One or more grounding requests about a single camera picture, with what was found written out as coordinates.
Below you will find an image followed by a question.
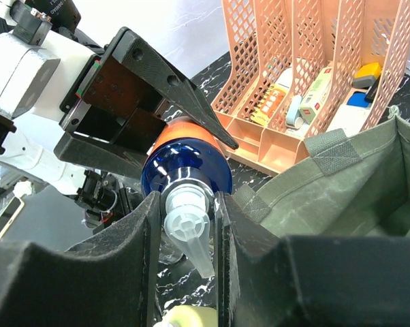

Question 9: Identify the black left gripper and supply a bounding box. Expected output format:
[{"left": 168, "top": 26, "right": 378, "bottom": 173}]
[{"left": 54, "top": 27, "right": 238, "bottom": 179}]

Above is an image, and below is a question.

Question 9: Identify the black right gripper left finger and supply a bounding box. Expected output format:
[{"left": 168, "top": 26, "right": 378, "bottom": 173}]
[{"left": 0, "top": 191, "right": 161, "bottom": 326}]

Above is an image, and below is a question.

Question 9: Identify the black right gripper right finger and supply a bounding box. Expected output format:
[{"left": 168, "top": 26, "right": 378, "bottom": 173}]
[{"left": 214, "top": 192, "right": 410, "bottom": 326}]

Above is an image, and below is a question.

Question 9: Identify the orange blue pump bottle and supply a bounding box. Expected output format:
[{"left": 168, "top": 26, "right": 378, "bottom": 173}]
[{"left": 141, "top": 116, "right": 233, "bottom": 278}]

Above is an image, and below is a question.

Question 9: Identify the green canvas bag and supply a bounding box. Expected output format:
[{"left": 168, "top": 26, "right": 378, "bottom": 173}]
[{"left": 234, "top": 110, "right": 410, "bottom": 237}]

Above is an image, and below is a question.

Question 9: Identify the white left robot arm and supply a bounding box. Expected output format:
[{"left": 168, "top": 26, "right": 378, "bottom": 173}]
[{"left": 0, "top": 1, "right": 238, "bottom": 226}]

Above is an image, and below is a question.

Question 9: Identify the yellow round pump bottle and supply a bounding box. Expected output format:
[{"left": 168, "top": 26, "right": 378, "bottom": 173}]
[{"left": 154, "top": 305, "right": 218, "bottom": 327}]

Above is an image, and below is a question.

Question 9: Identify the orange white snack packet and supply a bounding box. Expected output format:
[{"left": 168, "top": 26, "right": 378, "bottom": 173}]
[{"left": 250, "top": 84, "right": 289, "bottom": 126}]

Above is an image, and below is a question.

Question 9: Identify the white blue box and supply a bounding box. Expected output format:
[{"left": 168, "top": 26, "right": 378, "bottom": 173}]
[{"left": 327, "top": 91, "right": 372, "bottom": 137}]

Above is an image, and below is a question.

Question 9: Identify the orange plastic file organizer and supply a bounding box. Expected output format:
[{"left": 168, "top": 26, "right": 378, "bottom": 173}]
[{"left": 212, "top": 1, "right": 410, "bottom": 175}]

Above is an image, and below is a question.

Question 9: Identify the green white small box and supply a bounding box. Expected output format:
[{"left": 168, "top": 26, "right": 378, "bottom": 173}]
[{"left": 299, "top": 67, "right": 332, "bottom": 124}]

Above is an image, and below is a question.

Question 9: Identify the yellow black item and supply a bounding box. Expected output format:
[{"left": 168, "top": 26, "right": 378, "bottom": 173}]
[{"left": 352, "top": 62, "right": 382, "bottom": 89}]

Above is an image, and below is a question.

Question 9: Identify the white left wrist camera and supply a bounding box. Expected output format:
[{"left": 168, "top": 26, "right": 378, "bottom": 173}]
[{"left": 0, "top": 33, "right": 60, "bottom": 120}]

